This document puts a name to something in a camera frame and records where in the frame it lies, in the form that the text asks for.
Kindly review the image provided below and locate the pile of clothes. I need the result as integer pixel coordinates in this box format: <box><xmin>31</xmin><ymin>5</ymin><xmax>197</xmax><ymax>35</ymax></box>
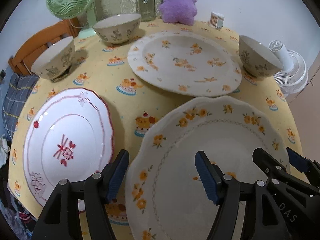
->
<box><xmin>1</xmin><ymin>134</ymin><xmax>37</xmax><ymax>239</ymax></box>

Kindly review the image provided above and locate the white clip fan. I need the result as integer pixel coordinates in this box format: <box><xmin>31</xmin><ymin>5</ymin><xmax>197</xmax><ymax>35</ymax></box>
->
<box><xmin>268</xmin><ymin>40</ymin><xmax>308</xmax><ymax>95</ymax></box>

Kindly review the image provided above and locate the large yellow floral plate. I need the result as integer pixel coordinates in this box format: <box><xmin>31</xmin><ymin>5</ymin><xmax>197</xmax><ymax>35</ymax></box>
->
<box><xmin>127</xmin><ymin>31</ymin><xmax>242</xmax><ymax>97</ymax></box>

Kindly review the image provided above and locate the glass jar dark lid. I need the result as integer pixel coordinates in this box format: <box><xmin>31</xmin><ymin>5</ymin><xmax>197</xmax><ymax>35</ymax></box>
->
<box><xmin>136</xmin><ymin>0</ymin><xmax>156</xmax><ymax>21</ymax></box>

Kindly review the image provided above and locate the cotton swab container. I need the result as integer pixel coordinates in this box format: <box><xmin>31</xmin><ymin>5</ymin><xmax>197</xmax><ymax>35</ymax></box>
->
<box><xmin>208</xmin><ymin>12</ymin><xmax>225</xmax><ymax>30</ymax></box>

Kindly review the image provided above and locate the grey plaid pillow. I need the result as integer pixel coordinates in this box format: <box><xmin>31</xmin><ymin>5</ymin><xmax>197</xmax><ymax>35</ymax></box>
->
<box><xmin>1</xmin><ymin>73</ymin><xmax>39</xmax><ymax>141</ymax></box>

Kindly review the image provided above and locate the purple plush toy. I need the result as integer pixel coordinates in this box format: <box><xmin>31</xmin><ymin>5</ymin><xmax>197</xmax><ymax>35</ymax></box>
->
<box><xmin>159</xmin><ymin>0</ymin><xmax>197</xmax><ymax>25</ymax></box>

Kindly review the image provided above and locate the red pattern white plate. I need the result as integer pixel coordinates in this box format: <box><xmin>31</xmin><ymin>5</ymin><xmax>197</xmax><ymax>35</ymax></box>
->
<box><xmin>23</xmin><ymin>88</ymin><xmax>114</xmax><ymax>206</ymax></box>

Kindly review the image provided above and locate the scalloped yellow floral plate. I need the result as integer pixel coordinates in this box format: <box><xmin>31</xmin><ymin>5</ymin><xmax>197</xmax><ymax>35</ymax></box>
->
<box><xmin>125</xmin><ymin>96</ymin><xmax>290</xmax><ymax>239</ymax></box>

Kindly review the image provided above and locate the green desk fan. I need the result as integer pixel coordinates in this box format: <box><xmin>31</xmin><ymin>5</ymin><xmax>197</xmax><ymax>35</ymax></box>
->
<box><xmin>46</xmin><ymin>0</ymin><xmax>97</xmax><ymax>38</ymax></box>

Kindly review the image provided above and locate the yellow patterned tablecloth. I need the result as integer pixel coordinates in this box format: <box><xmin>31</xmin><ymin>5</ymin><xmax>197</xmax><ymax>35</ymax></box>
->
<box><xmin>7</xmin><ymin>19</ymin><xmax>304</xmax><ymax>240</ymax></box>

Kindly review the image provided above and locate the wall power outlet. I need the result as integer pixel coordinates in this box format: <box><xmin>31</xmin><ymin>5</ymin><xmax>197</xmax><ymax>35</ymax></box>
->
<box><xmin>0</xmin><ymin>70</ymin><xmax>6</xmax><ymax>80</ymax></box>

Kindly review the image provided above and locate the floral ceramic bowl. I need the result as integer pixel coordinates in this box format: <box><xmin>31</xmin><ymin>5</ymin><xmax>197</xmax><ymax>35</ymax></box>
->
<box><xmin>239</xmin><ymin>35</ymin><xmax>283</xmax><ymax>77</ymax></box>
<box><xmin>93</xmin><ymin>13</ymin><xmax>142</xmax><ymax>44</ymax></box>
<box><xmin>31</xmin><ymin>36</ymin><xmax>75</xmax><ymax>82</ymax></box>

